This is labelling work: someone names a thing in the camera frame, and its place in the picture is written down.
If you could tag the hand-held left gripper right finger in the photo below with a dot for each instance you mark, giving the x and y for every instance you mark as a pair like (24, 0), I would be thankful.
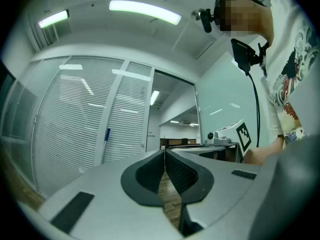
(225, 191)

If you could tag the black head camera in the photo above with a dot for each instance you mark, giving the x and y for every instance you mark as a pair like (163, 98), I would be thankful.
(207, 21)

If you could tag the black chest-mounted device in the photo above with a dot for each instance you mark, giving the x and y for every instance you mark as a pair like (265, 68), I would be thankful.
(241, 52)

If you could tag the white printed t-shirt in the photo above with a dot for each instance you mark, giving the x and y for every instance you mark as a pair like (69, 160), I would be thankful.
(282, 59)

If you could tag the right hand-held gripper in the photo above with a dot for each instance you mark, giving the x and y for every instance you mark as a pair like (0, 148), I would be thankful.
(243, 136)

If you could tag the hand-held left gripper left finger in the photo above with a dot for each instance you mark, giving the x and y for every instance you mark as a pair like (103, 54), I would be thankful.
(112, 221)

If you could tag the person's head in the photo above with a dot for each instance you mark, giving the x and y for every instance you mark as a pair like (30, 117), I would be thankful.
(265, 21)

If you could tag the long ceiling light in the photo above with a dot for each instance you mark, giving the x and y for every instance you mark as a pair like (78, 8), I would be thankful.
(53, 19)
(145, 10)
(155, 97)

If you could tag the ceiling air vent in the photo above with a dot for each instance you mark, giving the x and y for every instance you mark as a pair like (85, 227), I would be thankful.
(50, 35)

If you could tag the white venetian blinds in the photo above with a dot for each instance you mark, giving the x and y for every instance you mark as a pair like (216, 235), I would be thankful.
(75, 124)
(130, 114)

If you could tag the person's right forearm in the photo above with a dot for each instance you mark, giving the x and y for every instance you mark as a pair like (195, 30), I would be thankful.
(265, 151)

